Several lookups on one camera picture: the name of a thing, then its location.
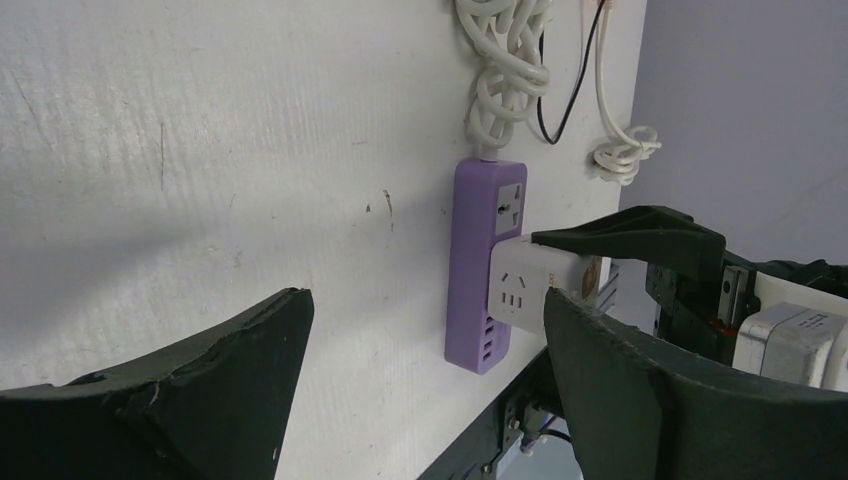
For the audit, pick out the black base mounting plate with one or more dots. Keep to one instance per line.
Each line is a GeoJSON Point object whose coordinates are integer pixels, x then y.
{"type": "Point", "coordinates": [509, 425]}

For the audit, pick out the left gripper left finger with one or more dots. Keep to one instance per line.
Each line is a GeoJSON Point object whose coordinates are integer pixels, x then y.
{"type": "Point", "coordinates": [214, 405]}

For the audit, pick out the purple power strip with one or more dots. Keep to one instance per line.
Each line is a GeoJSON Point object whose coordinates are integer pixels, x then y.
{"type": "Point", "coordinates": [488, 207]}

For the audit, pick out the white cube socket adapter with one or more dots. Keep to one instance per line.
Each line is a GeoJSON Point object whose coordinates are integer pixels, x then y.
{"type": "Point", "coordinates": [522, 272]}

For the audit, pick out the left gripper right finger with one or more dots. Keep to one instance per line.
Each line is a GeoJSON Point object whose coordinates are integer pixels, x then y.
{"type": "Point", "coordinates": [638, 407]}

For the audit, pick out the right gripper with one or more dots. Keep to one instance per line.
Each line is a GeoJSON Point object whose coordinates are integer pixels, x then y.
{"type": "Point", "coordinates": [779, 319]}

